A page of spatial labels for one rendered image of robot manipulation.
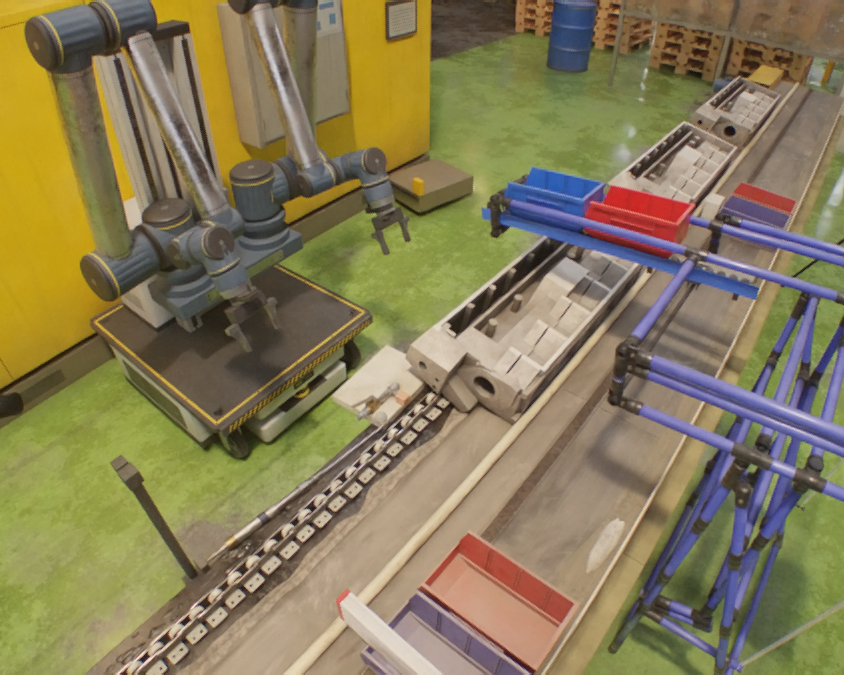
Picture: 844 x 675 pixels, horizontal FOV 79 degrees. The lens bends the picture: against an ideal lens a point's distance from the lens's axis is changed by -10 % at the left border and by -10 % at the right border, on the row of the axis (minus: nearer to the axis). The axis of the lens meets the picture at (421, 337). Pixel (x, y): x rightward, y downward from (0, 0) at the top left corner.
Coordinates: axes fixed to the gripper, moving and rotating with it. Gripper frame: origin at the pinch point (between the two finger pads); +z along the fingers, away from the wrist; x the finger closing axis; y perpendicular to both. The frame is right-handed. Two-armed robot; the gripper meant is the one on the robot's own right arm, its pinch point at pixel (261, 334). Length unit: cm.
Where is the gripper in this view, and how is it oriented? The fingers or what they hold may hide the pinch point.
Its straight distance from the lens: 194.7
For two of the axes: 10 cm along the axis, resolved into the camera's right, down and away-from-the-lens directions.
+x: -6.0, 5.6, -5.7
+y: -7.1, -0.6, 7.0
